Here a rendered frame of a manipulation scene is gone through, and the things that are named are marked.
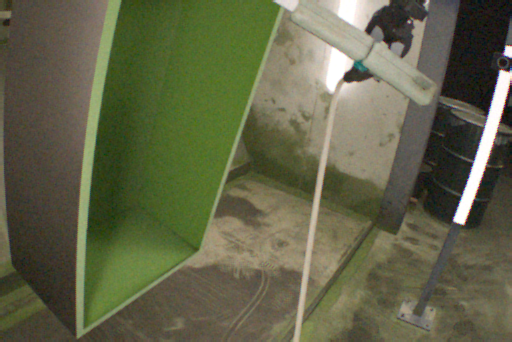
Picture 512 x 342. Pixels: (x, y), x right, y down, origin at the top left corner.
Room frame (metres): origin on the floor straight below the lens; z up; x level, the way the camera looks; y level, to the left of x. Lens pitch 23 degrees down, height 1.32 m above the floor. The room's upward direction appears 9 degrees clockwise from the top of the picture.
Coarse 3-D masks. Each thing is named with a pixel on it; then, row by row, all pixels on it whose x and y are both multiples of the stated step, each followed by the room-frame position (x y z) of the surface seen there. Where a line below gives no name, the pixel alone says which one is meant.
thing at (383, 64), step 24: (288, 0) 0.71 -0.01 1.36; (312, 0) 0.71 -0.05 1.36; (312, 24) 0.69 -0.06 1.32; (336, 24) 0.70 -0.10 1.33; (336, 48) 0.73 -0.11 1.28; (360, 48) 0.69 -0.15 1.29; (384, 48) 0.70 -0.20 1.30; (360, 72) 0.78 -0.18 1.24; (384, 72) 0.69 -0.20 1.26; (408, 72) 0.70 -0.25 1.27; (408, 96) 0.72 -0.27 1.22; (432, 96) 0.69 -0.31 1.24
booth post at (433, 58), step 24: (432, 0) 2.42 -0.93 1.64; (456, 0) 2.35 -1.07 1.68; (432, 24) 2.41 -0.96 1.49; (432, 48) 2.39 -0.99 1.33; (432, 72) 2.38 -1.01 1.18; (408, 120) 2.42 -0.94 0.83; (432, 120) 2.41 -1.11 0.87; (408, 144) 2.40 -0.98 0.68; (408, 168) 2.37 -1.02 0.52; (384, 192) 2.43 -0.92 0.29; (408, 192) 2.35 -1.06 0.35; (384, 216) 2.40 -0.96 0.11
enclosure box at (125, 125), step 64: (64, 0) 0.64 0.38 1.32; (128, 0) 1.06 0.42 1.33; (192, 0) 1.26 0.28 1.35; (256, 0) 1.15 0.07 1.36; (64, 64) 0.63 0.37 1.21; (128, 64) 1.12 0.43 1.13; (192, 64) 1.24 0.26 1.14; (256, 64) 1.14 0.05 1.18; (64, 128) 0.63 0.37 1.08; (128, 128) 1.20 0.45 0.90; (192, 128) 1.23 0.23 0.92; (64, 192) 0.64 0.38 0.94; (128, 192) 1.28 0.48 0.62; (192, 192) 1.22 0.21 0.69; (64, 256) 0.65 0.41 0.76; (128, 256) 1.05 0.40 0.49; (192, 256) 1.14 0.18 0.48; (64, 320) 0.68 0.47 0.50
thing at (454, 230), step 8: (456, 224) 1.47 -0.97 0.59; (448, 232) 1.49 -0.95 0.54; (456, 232) 1.47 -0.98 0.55; (448, 240) 1.48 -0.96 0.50; (448, 248) 1.47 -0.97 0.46; (440, 256) 1.48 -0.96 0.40; (448, 256) 1.46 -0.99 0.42; (440, 264) 1.47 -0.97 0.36; (432, 272) 1.48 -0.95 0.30; (440, 272) 1.47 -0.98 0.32; (432, 280) 1.48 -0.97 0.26; (424, 288) 1.50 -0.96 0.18; (432, 288) 1.47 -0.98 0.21; (424, 296) 1.48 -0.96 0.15; (424, 304) 1.47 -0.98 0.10; (416, 312) 1.48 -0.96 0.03
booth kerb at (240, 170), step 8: (248, 160) 2.93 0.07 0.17; (232, 168) 2.73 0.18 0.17; (240, 168) 2.82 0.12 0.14; (248, 168) 2.93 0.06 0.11; (232, 176) 2.73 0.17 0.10; (240, 176) 2.83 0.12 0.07; (224, 184) 2.63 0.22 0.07; (8, 272) 1.13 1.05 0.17; (16, 272) 1.16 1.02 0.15; (0, 280) 1.08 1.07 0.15; (8, 280) 1.11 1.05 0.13; (16, 280) 1.15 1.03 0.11; (24, 280) 1.18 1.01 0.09; (0, 288) 1.07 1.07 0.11; (8, 288) 1.10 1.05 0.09; (16, 288) 1.14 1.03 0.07; (0, 296) 1.06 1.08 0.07
